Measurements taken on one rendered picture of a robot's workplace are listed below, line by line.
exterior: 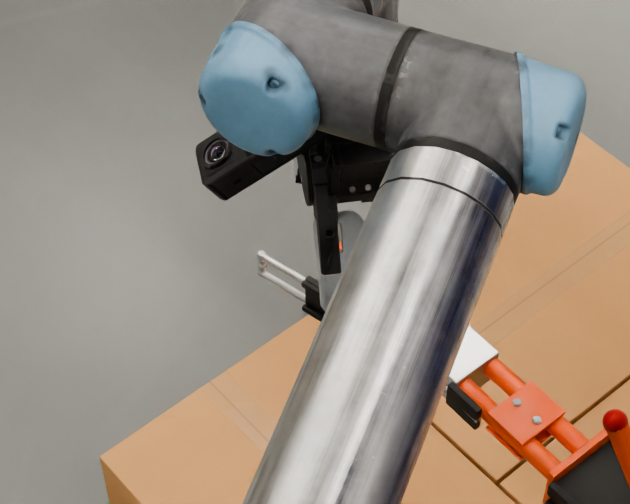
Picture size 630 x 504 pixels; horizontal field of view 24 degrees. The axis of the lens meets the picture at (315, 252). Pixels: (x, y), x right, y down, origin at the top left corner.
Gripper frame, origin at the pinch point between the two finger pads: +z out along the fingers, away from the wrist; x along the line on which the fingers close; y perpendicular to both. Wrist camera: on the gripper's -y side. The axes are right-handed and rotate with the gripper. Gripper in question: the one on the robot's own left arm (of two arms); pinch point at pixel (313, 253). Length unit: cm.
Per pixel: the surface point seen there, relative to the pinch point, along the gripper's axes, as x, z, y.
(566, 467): -5.0, 31.1, 23.8
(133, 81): 173, 142, -15
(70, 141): 156, 142, -30
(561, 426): 0.7, 33.0, 25.1
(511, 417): 2.3, 32.5, 20.3
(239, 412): 43, 87, -4
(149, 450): 39, 87, -18
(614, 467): -5.1, 32.2, 28.7
